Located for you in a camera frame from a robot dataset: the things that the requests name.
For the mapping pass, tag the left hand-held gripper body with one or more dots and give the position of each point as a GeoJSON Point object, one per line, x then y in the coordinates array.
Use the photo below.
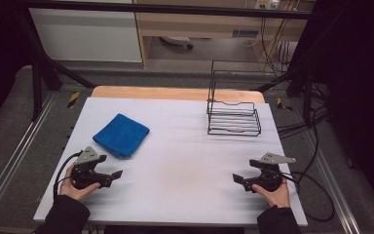
{"type": "Point", "coordinates": [83, 175]}

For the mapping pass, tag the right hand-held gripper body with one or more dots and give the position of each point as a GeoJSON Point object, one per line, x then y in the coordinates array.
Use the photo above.
{"type": "Point", "coordinates": [268, 177]}

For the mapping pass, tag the blue cloth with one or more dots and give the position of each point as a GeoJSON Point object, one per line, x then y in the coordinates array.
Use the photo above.
{"type": "Point", "coordinates": [121, 135]}

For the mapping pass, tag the person's left hand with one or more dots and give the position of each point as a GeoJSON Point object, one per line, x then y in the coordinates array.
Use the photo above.
{"type": "Point", "coordinates": [74, 192]}

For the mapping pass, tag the person's right hand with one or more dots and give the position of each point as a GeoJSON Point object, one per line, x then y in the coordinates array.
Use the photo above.
{"type": "Point", "coordinates": [277, 196]}

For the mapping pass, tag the white foam board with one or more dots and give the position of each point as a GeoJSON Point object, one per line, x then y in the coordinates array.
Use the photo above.
{"type": "Point", "coordinates": [178, 169]}

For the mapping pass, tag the yellow black tape strip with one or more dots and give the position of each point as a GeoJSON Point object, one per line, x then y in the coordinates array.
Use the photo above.
{"type": "Point", "coordinates": [283, 105]}
{"type": "Point", "coordinates": [73, 99]}

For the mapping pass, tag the black metal stand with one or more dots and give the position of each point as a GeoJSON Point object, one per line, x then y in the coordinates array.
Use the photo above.
{"type": "Point", "coordinates": [307, 97]}
{"type": "Point", "coordinates": [37, 87]}

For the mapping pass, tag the black curtain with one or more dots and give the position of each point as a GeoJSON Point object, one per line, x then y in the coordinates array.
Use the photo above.
{"type": "Point", "coordinates": [0, 48]}
{"type": "Point", "coordinates": [360, 81]}

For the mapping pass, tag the white cabinet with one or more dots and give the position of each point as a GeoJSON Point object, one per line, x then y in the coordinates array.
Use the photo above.
{"type": "Point", "coordinates": [84, 35]}

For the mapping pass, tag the white chair base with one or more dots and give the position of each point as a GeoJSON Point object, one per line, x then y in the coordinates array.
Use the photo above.
{"type": "Point", "coordinates": [177, 40]}

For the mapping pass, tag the wooden desk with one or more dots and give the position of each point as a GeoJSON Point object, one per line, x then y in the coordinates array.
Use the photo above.
{"type": "Point", "coordinates": [191, 27]}

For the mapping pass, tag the white power strip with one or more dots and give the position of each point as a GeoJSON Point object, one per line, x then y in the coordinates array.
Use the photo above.
{"type": "Point", "coordinates": [267, 4]}

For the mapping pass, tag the aluminium floor rail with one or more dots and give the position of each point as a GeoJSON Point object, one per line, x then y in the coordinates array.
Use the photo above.
{"type": "Point", "coordinates": [13, 165]}
{"type": "Point", "coordinates": [337, 198]}

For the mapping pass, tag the black frame crossbar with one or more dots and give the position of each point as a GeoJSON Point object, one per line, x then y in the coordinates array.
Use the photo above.
{"type": "Point", "coordinates": [175, 8]}

